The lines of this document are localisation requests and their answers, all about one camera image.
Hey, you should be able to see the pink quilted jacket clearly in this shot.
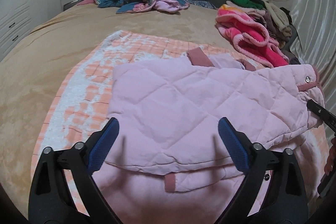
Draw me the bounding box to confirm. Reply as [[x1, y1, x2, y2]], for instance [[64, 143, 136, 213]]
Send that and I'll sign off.
[[93, 48, 324, 223]]

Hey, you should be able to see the pile of folded clothes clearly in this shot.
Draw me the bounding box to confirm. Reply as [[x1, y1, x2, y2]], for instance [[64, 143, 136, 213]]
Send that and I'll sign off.
[[226, 0, 297, 53]]

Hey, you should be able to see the person's right hand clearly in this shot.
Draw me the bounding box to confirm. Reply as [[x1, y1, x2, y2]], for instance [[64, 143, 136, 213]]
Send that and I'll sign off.
[[324, 137, 336, 176]]

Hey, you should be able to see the orange white plaid blanket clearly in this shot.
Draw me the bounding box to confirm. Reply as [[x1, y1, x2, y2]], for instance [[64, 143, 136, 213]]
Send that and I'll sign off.
[[31, 29, 330, 217]]

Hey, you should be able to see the cream striped curtain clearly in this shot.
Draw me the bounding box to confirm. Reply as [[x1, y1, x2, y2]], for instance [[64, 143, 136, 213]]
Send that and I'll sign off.
[[290, 0, 335, 114]]

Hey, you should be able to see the pink red fleece garment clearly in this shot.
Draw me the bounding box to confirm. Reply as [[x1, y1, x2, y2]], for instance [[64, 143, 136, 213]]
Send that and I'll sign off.
[[215, 4, 289, 68]]

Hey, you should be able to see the tan fleece bed cover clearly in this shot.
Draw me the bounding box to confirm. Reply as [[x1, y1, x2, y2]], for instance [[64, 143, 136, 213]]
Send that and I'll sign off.
[[1, 4, 231, 214]]

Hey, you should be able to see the white wardrobe with drawers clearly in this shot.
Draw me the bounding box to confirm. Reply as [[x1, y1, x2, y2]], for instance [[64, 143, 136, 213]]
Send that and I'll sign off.
[[0, 0, 64, 62]]

